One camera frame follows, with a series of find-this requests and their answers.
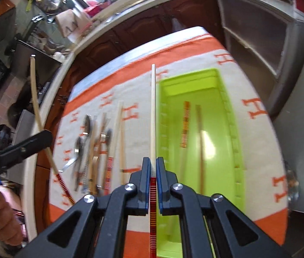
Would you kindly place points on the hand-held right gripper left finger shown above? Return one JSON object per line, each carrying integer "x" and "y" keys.
{"x": 147, "y": 172}

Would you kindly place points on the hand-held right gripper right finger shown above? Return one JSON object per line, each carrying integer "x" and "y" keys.
{"x": 160, "y": 172}

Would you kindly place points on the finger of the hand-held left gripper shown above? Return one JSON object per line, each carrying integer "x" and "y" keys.
{"x": 31, "y": 145}

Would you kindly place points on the striped-end wooden chopstick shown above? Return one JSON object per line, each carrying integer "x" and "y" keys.
{"x": 36, "y": 99}
{"x": 117, "y": 129}
{"x": 153, "y": 113}

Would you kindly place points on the brown wooden chopstick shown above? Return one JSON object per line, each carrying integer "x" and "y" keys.
{"x": 122, "y": 150}
{"x": 200, "y": 139}

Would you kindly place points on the green plastic utensil tray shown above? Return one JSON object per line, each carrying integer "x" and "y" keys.
{"x": 216, "y": 129}

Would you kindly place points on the person's left hand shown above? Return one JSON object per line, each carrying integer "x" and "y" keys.
{"x": 4, "y": 215}

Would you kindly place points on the orange and white printed blanket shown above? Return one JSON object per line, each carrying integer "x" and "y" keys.
{"x": 249, "y": 145}

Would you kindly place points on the brown paper bag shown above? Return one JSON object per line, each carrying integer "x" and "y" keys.
{"x": 72, "y": 22}

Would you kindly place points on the grey shelf unit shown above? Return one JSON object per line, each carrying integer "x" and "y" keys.
{"x": 289, "y": 59}

